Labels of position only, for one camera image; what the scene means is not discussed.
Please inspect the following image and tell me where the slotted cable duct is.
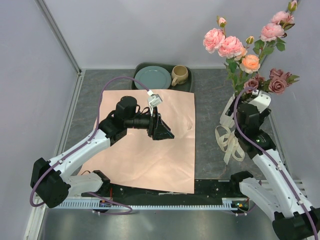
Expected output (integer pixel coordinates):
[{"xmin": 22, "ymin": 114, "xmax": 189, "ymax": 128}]
[{"xmin": 55, "ymin": 198, "xmax": 238, "ymax": 211}]

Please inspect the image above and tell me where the peach rose stem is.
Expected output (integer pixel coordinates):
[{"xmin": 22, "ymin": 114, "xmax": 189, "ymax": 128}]
[{"xmin": 235, "ymin": 44, "xmax": 261, "ymax": 89}]

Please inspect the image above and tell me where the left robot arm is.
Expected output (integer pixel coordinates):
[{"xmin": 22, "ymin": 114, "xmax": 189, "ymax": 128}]
[{"xmin": 29, "ymin": 94, "xmax": 175, "ymax": 208}]

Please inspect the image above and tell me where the dark green tray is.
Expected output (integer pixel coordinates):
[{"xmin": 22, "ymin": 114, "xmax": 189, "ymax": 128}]
[{"xmin": 133, "ymin": 62, "xmax": 194, "ymax": 93}]

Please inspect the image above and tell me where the beige ceramic mug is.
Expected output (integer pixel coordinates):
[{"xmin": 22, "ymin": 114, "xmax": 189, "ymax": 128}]
[{"xmin": 171, "ymin": 65, "xmax": 189, "ymax": 87}]

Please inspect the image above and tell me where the purple cable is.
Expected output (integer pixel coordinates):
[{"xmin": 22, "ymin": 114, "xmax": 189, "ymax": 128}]
[
  {"xmin": 29, "ymin": 76, "xmax": 152, "ymax": 216},
  {"xmin": 233, "ymin": 86, "xmax": 317, "ymax": 240}
]

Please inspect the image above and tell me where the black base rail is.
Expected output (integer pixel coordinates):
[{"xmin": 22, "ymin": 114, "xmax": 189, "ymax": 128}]
[{"xmin": 96, "ymin": 179, "xmax": 248, "ymax": 206}]

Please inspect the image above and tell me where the teal plate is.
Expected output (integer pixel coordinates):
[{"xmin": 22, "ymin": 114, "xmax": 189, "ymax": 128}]
[{"xmin": 134, "ymin": 66, "xmax": 172, "ymax": 90}]

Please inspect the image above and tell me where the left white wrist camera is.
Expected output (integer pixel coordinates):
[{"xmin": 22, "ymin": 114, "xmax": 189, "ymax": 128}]
[{"xmin": 147, "ymin": 90, "xmax": 163, "ymax": 115}]

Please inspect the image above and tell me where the pink wrapping paper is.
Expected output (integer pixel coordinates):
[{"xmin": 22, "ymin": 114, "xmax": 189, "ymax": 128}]
[{"xmin": 80, "ymin": 89, "xmax": 196, "ymax": 194}]

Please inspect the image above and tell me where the mauve rose stem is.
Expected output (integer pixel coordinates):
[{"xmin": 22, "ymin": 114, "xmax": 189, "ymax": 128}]
[{"xmin": 243, "ymin": 68, "xmax": 300, "ymax": 95}]

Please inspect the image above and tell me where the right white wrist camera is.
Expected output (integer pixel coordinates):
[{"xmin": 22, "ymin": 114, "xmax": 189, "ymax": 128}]
[{"xmin": 248, "ymin": 90, "xmax": 271, "ymax": 113}]

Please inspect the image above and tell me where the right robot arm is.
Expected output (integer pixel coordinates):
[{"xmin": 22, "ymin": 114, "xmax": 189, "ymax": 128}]
[{"xmin": 229, "ymin": 103, "xmax": 320, "ymax": 240}]

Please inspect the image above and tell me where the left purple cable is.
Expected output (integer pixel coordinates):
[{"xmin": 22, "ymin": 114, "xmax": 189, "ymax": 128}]
[{"xmin": 29, "ymin": 76, "xmax": 152, "ymax": 216}]

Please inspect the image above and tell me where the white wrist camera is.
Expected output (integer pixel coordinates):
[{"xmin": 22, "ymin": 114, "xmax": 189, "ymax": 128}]
[
  {"xmin": 248, "ymin": 90, "xmax": 271, "ymax": 113},
  {"xmin": 147, "ymin": 90, "xmax": 163, "ymax": 115}
]

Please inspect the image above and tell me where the white ribbed vase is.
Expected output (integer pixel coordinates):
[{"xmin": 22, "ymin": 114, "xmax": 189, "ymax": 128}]
[{"xmin": 219, "ymin": 93, "xmax": 236, "ymax": 130}]

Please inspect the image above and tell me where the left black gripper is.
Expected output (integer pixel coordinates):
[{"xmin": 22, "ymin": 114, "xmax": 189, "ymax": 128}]
[{"xmin": 125, "ymin": 106, "xmax": 175, "ymax": 141}]

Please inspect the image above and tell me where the pink rose stem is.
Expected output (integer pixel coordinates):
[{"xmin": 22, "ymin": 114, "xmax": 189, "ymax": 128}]
[
  {"xmin": 202, "ymin": 16, "xmax": 247, "ymax": 95},
  {"xmin": 245, "ymin": 0, "xmax": 299, "ymax": 80}
]

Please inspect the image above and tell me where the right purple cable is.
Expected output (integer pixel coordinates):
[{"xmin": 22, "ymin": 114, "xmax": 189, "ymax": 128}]
[{"xmin": 233, "ymin": 86, "xmax": 317, "ymax": 240}]

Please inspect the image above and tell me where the beige ribbon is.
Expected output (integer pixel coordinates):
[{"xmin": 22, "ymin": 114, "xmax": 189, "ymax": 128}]
[{"xmin": 214, "ymin": 125, "xmax": 245, "ymax": 165}]

